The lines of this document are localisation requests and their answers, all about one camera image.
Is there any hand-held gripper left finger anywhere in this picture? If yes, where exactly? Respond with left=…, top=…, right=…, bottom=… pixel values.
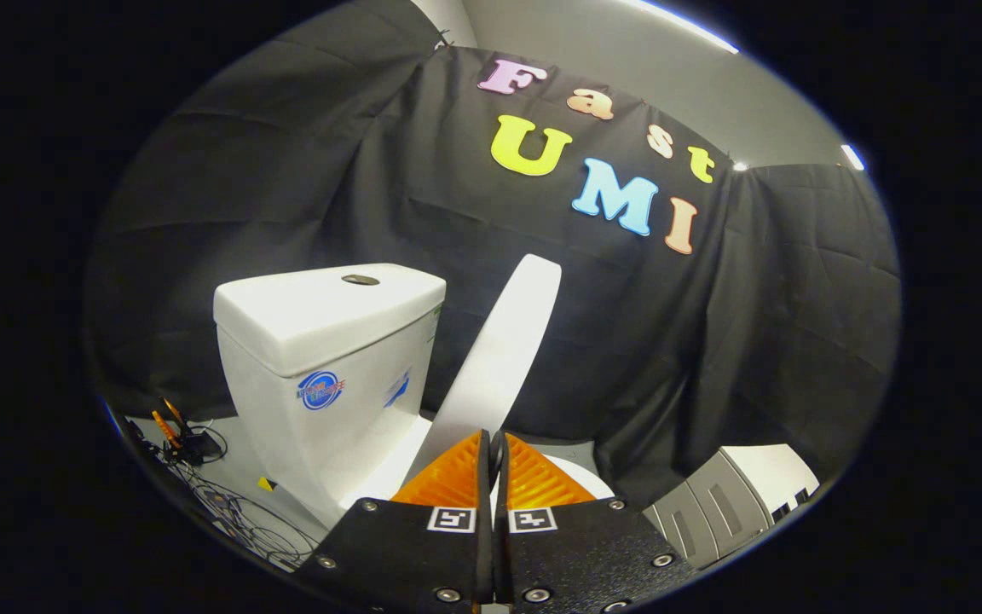
left=295, top=429, right=492, bottom=614

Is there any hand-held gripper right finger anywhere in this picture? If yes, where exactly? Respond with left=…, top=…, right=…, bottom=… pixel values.
left=491, top=432, right=696, bottom=614

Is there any white toilet lid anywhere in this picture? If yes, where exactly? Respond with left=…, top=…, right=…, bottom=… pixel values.
left=406, top=253, right=563, bottom=487

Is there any white toilet seat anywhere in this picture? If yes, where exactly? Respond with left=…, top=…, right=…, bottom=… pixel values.
left=542, top=455, right=616, bottom=501

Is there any white ceramic toilet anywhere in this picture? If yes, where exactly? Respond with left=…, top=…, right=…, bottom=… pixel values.
left=213, top=263, right=616, bottom=531

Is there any black backdrop cloth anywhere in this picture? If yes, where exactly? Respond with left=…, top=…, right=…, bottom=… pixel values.
left=84, top=0, right=903, bottom=513

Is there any small black device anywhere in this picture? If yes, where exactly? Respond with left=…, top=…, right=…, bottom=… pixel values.
left=170, top=429, right=228, bottom=466

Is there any tangle of thin cables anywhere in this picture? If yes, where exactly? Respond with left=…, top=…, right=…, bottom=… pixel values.
left=154, top=460, right=323, bottom=571

